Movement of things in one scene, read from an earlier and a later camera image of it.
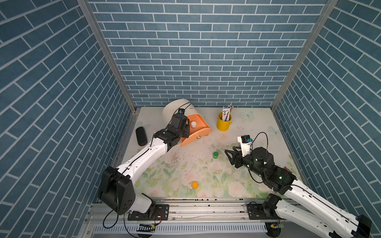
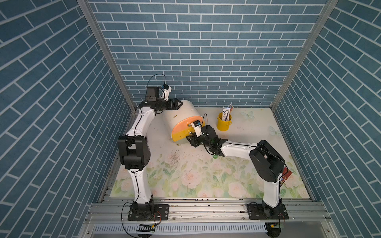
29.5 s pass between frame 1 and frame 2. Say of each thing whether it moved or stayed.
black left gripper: moved
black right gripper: moved
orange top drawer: moved
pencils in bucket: stayed
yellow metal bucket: stayed
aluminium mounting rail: stayed
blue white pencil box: stayed
